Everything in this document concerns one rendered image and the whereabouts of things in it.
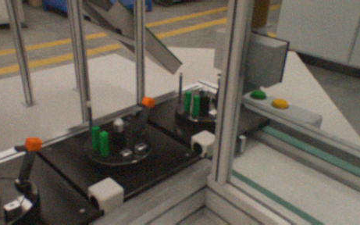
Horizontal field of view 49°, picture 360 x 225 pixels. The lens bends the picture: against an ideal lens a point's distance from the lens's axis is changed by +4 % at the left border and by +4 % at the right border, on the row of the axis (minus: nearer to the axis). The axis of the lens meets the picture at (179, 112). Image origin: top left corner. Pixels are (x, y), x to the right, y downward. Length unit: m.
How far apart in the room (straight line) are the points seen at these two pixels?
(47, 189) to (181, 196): 0.24
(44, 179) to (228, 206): 0.35
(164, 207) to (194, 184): 0.08
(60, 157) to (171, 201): 0.25
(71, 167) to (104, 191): 0.12
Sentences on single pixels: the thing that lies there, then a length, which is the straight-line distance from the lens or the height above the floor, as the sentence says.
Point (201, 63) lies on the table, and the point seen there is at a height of 0.86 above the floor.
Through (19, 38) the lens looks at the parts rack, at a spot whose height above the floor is 1.06.
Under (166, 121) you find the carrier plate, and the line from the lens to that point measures 0.92.
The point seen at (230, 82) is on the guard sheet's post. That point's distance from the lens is 0.64.
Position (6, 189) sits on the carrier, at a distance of 0.73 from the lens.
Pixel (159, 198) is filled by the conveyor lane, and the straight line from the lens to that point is 0.71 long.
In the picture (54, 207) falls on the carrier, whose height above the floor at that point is 0.97.
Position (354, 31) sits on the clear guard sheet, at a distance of 0.54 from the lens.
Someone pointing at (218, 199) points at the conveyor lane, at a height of 0.92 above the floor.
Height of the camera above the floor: 1.43
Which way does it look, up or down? 28 degrees down
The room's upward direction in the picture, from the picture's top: 3 degrees clockwise
